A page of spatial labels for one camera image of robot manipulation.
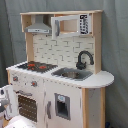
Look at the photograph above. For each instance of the white oven door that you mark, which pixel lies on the white oven door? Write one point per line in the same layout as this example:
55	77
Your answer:
8	99

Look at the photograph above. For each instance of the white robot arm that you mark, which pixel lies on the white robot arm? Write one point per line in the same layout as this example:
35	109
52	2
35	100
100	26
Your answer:
15	122

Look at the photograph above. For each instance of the wooden toy kitchen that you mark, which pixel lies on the wooden toy kitchen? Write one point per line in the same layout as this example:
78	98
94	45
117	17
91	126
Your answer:
62	52

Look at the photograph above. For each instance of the grey toy sink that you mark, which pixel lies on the grey toy sink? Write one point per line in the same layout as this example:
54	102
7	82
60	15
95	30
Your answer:
72	74

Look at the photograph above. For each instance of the black toy faucet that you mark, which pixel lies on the black toy faucet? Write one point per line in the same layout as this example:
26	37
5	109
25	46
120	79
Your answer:
81	63

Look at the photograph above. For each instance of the black toy stovetop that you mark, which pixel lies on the black toy stovetop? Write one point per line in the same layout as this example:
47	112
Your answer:
37	66

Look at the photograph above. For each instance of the right stove knob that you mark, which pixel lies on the right stove knob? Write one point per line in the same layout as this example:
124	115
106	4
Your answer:
34	84

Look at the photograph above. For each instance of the stove knob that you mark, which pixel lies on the stove knob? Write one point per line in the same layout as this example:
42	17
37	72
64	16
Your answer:
15	78
34	84

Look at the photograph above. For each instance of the white lower cabinet door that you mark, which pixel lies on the white lower cabinet door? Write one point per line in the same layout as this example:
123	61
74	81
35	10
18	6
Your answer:
63	103

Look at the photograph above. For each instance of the white microwave cabinet door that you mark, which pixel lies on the white microwave cabinet door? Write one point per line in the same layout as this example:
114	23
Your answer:
71	25

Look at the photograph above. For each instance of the grey range hood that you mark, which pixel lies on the grey range hood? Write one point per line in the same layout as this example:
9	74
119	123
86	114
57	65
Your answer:
41	25

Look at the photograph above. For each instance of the left stove knob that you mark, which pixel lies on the left stove knob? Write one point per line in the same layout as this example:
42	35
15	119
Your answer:
15	78

